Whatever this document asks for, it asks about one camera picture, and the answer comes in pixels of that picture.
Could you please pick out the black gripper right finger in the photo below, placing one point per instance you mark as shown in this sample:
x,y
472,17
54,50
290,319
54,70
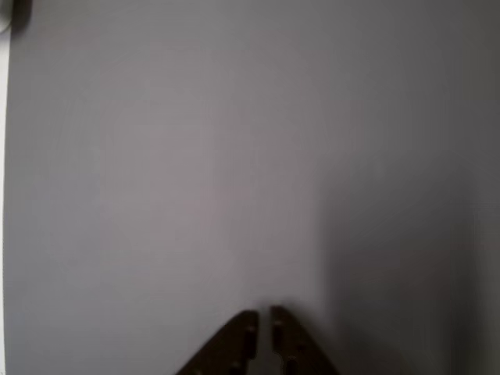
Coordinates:
x,y
301,351

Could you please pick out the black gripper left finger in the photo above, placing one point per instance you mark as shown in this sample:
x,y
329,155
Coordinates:
x,y
230,347

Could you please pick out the white flat device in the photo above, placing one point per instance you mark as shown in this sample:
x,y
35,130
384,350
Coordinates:
x,y
4,19

